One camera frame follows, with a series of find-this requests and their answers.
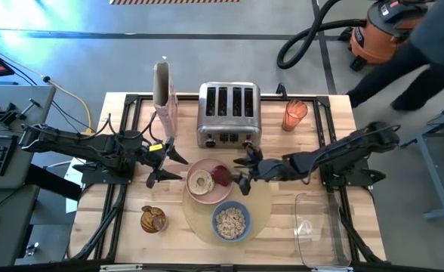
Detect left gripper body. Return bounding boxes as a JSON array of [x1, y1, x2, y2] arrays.
[[136, 136, 174, 190]]

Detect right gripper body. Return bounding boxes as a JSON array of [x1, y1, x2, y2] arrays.
[[248, 157, 295, 183]]

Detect bagel half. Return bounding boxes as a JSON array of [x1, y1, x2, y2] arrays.
[[187, 169, 215, 196]]

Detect cereal rings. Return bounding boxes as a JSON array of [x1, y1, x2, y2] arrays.
[[215, 206, 247, 240]]

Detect pink snack bag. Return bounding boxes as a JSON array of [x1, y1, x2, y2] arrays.
[[153, 61, 179, 139]]

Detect round woven straw placemat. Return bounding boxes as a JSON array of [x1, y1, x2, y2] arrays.
[[181, 177, 273, 246]]

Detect pink plate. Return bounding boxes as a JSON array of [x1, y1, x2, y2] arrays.
[[185, 158, 234, 206]]

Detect silver four-slot toaster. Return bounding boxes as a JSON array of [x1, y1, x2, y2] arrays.
[[196, 81, 263, 149]]

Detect blue bowl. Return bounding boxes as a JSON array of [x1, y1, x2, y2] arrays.
[[211, 199, 252, 243]]

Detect orange glass tumbler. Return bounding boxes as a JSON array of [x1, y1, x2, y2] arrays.
[[281, 98, 309, 132]]

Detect clear plastic bin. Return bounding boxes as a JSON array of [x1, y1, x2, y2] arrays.
[[293, 191, 353, 269]]

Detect white paper sheet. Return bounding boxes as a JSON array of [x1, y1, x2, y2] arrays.
[[65, 156, 89, 215]]

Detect grey desk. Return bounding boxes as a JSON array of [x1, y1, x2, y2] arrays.
[[0, 85, 57, 269]]

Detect grey metal stand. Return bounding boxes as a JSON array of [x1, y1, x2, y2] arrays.
[[399, 98, 444, 221]]

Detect orange shop vacuum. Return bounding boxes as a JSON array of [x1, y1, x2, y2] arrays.
[[348, 0, 430, 72]]

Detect person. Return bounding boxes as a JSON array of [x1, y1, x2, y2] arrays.
[[346, 0, 444, 113]]

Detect black aluminium rig frame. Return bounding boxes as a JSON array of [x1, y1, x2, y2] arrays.
[[69, 92, 387, 265]]

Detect yellow cable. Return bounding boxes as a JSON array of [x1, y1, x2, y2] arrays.
[[42, 75, 97, 136]]

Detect black vacuum hose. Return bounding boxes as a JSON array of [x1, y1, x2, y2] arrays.
[[276, 0, 367, 70]]

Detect black t-handle tool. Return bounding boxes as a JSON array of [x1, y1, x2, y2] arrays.
[[17, 97, 42, 119]]

